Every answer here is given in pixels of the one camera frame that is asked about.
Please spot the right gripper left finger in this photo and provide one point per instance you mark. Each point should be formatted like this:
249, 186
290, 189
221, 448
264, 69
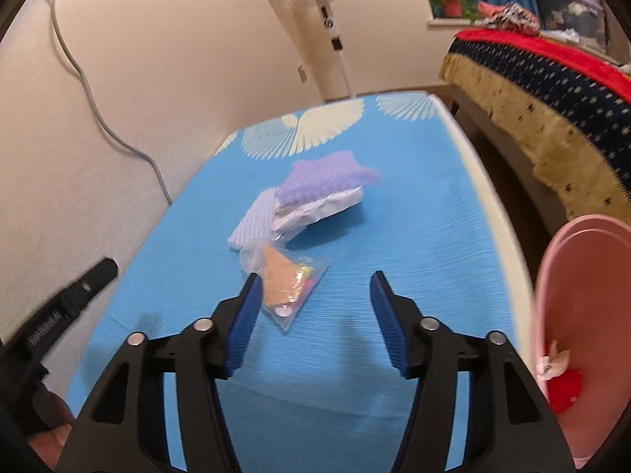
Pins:
122, 425

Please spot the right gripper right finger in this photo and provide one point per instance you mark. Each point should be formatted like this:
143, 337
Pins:
511, 428

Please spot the red package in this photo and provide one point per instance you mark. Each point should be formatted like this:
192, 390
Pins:
563, 390

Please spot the clear bag with toys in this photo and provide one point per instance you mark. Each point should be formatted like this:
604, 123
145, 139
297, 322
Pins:
289, 278

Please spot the lilac foam sheet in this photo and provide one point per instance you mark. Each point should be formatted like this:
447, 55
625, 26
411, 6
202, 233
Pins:
258, 222

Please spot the white paper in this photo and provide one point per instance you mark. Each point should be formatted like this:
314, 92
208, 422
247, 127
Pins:
289, 223

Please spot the purple foam net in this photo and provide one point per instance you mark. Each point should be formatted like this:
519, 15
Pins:
312, 180

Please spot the pink plastic trash bin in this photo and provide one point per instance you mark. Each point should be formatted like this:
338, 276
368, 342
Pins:
582, 299

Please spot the person's left hand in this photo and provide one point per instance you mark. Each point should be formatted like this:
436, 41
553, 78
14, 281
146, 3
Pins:
49, 445

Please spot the starry navy bed blanket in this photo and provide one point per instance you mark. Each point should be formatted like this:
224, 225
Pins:
574, 132

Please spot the red bed blanket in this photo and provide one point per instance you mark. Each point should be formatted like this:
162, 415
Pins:
576, 59

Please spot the zebra striped cloth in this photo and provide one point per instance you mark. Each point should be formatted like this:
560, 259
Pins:
514, 18

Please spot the clear plastic storage box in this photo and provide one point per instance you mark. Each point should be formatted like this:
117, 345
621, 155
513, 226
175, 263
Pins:
585, 17

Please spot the pink cloth on sill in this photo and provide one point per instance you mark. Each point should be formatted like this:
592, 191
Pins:
488, 10

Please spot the potted green plant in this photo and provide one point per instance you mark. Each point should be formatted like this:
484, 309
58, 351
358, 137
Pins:
455, 9

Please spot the wall power outlet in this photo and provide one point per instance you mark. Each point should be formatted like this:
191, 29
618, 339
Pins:
303, 76

